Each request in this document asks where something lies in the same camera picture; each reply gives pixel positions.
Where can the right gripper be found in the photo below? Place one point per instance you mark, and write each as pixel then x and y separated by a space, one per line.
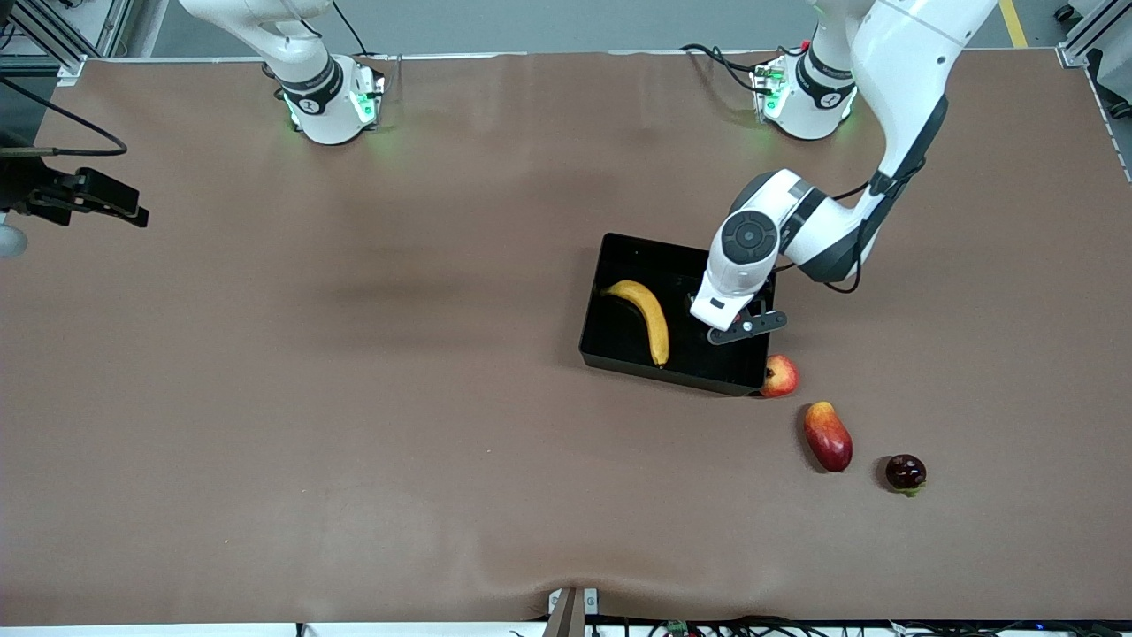
pixel 28 193

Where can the yellow banana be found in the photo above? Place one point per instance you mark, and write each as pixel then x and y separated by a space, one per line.
pixel 653 318

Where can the black rectangular plastic box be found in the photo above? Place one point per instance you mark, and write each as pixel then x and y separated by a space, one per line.
pixel 619 341

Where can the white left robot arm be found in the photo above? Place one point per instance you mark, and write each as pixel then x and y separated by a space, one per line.
pixel 893 53

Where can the red yellow apple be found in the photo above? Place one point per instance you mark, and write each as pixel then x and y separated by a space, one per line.
pixel 782 376

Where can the red yellow mango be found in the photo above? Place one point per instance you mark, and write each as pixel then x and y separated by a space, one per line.
pixel 828 438

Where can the dark red mangosteen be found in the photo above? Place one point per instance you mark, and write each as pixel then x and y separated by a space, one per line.
pixel 905 471

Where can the aluminium frame with black struts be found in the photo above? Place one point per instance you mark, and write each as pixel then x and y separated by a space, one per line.
pixel 110 22

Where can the aluminium frame corner post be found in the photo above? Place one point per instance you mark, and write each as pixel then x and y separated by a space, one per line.
pixel 1083 40

